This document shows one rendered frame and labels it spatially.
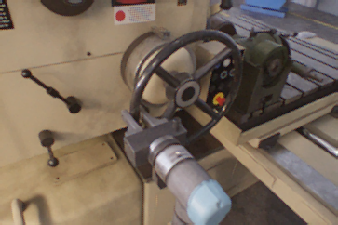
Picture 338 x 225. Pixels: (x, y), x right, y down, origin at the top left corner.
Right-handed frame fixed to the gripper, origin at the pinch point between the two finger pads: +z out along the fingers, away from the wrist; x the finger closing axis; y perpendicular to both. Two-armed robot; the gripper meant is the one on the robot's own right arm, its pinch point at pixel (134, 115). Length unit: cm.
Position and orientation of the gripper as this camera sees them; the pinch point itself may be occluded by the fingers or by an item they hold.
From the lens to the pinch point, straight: 64.1
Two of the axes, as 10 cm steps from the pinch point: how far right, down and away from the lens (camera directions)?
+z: -5.4, -5.4, 6.5
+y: 0.5, -7.9, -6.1
